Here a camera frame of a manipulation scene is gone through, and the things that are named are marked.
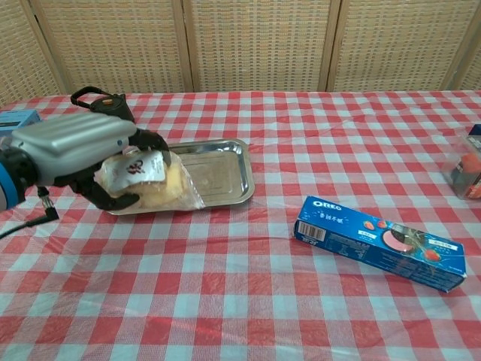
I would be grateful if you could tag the clear plastic snack package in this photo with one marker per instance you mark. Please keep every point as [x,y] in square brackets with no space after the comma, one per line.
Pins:
[466,165]

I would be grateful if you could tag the black cast iron teapot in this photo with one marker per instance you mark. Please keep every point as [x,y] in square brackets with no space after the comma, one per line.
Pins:
[111,105]

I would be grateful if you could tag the woven bamboo folding screen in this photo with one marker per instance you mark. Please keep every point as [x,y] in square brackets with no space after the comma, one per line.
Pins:
[240,41]

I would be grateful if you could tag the blue Oreo cookie box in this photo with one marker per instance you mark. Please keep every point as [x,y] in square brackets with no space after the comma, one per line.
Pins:
[379,244]

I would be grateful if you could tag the bagged bread with white label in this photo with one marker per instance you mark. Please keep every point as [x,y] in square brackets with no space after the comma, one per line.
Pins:
[158,180]

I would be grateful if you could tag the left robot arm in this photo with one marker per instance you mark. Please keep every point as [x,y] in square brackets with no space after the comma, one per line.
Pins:
[15,173]

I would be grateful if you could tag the stainless steel rectangular tray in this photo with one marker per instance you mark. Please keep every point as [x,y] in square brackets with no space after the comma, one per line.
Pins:
[221,173]

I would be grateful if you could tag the light blue cardboard box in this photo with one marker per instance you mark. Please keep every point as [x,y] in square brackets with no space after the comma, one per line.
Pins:
[15,120]

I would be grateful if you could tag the red white checkered tablecloth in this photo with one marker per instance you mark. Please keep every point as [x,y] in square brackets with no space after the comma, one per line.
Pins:
[240,301]

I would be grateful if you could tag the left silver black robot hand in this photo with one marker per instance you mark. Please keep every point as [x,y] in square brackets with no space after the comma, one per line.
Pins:
[75,144]

